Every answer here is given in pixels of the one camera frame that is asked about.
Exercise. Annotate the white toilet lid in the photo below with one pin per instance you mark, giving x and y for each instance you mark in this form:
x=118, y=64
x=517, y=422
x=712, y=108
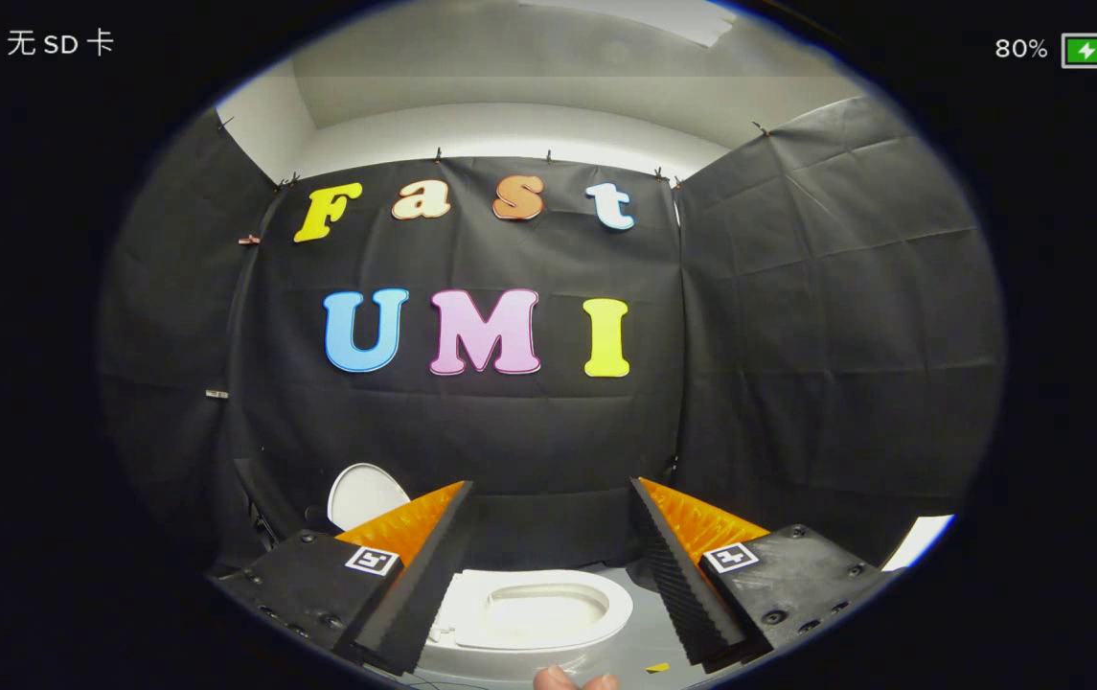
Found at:
x=361, y=494

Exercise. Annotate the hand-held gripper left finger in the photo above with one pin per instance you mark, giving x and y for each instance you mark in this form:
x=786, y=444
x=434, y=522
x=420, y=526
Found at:
x=428, y=575

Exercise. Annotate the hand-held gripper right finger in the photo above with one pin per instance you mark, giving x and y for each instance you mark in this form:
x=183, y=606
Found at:
x=673, y=575

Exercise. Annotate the black backdrop cloth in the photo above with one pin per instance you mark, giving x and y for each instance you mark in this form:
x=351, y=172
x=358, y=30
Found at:
x=510, y=431

